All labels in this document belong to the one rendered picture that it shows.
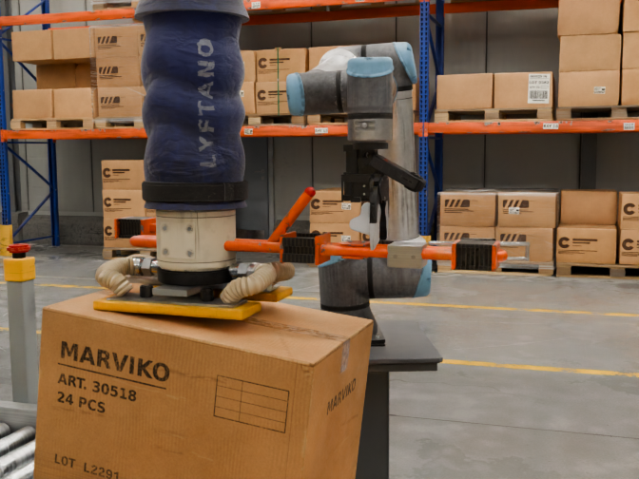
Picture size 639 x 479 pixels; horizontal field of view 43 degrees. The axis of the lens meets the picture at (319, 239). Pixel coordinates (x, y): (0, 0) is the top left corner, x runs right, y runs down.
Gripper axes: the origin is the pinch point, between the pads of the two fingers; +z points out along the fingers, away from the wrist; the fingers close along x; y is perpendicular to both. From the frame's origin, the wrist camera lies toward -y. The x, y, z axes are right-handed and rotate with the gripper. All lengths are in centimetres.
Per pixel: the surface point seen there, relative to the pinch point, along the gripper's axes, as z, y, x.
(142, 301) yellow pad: 12, 47, 14
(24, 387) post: 53, 125, -45
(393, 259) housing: 2.9, -3.4, 3.6
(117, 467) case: 45, 50, 21
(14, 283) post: 21, 126, -45
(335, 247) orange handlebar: 0.8, 8.6, 3.4
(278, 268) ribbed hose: 6.1, 22.4, -0.3
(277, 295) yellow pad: 12.6, 24.2, -4.1
